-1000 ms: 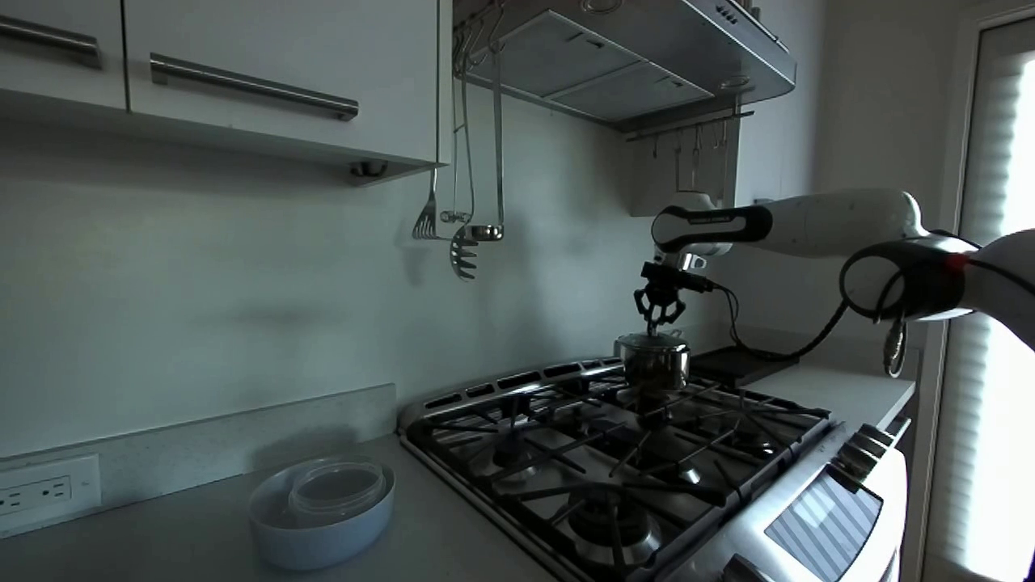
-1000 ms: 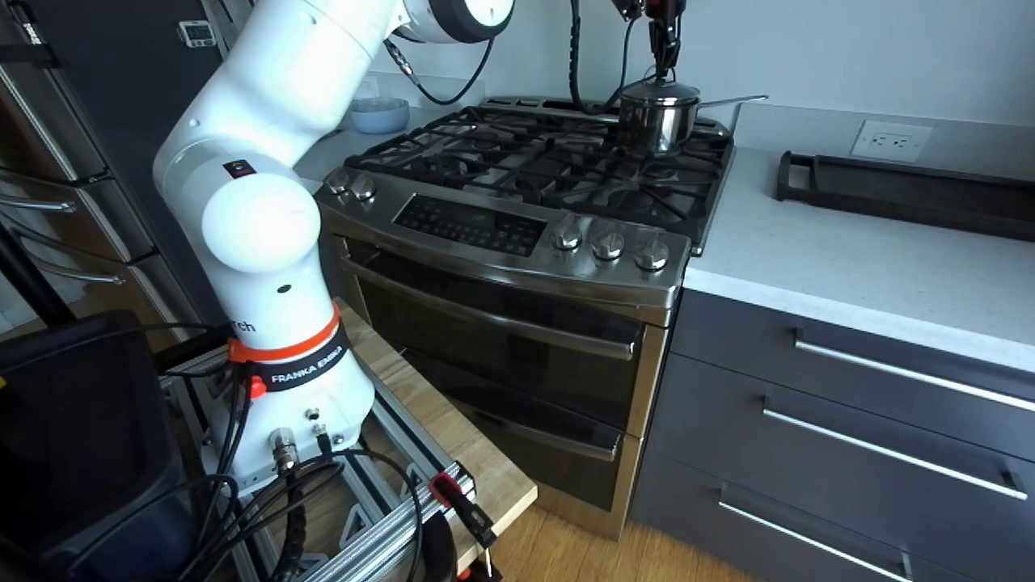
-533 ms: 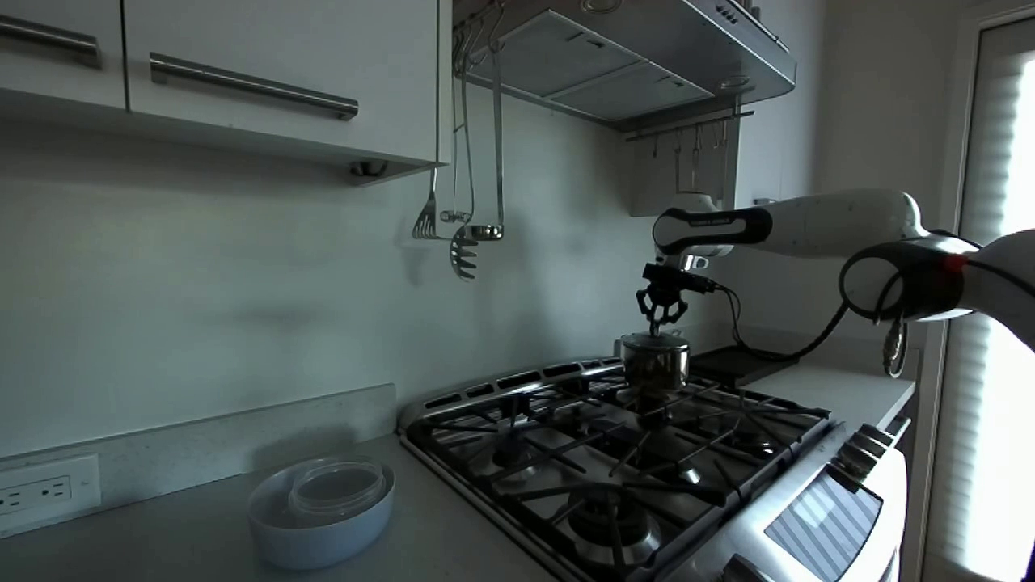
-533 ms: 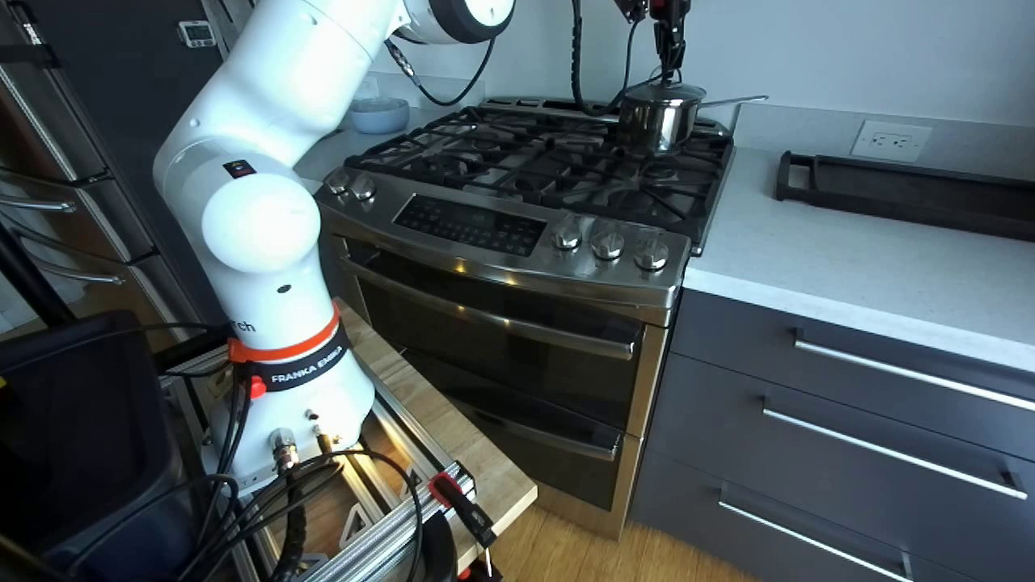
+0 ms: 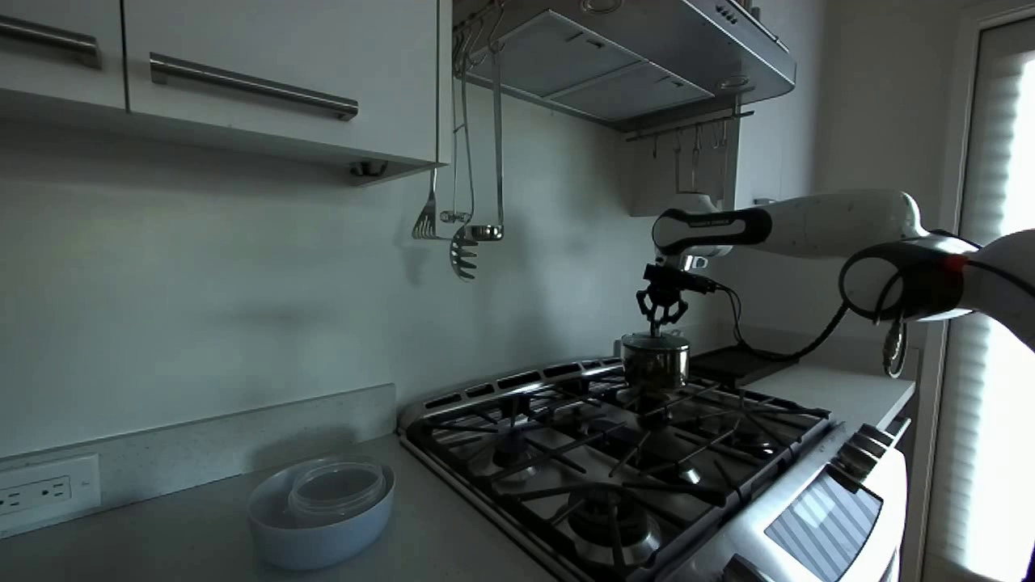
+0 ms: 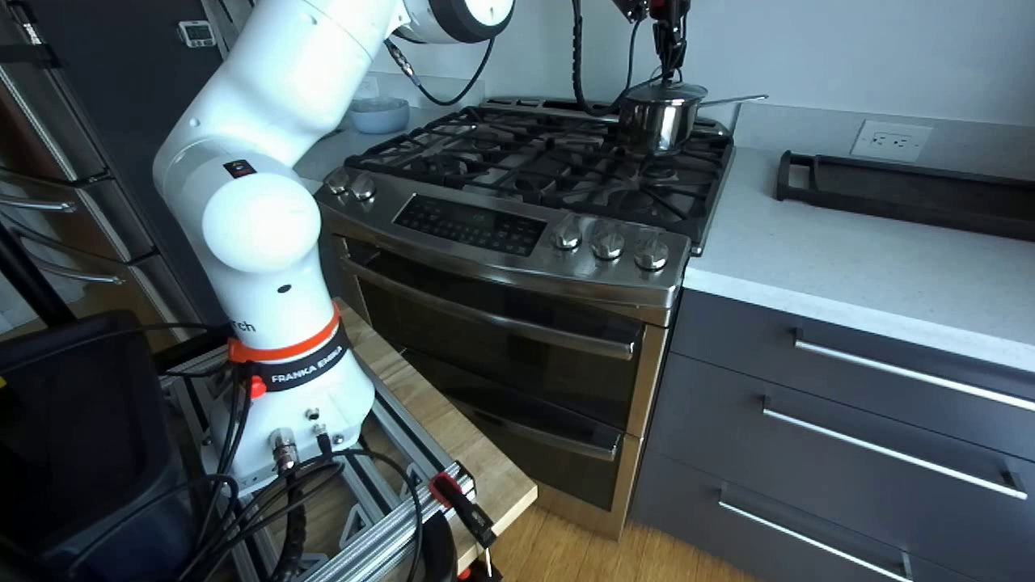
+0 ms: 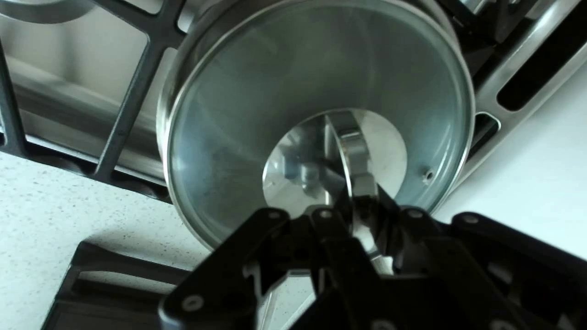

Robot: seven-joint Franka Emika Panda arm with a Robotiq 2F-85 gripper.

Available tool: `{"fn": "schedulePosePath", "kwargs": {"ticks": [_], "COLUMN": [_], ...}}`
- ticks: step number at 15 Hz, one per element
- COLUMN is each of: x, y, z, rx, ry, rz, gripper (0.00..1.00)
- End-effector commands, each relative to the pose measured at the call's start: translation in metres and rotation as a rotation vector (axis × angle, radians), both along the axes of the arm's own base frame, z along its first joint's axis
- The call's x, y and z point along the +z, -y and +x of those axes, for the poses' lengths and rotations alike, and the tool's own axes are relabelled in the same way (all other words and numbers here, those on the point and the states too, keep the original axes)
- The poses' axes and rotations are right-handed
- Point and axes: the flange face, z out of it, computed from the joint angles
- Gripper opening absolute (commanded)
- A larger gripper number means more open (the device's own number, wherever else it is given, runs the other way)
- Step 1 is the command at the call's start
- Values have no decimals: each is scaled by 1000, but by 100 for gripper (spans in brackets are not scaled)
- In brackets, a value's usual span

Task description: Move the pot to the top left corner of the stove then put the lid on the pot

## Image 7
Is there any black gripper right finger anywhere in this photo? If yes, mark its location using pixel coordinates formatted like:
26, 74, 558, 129
366, 187, 587, 330

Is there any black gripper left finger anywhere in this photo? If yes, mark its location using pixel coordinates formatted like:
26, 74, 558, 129
157, 204, 382, 330

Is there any glass lid with steel handle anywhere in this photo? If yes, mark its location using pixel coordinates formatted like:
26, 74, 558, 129
164, 0, 480, 253

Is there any black griddle tray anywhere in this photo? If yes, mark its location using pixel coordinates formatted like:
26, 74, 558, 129
39, 240, 206, 330

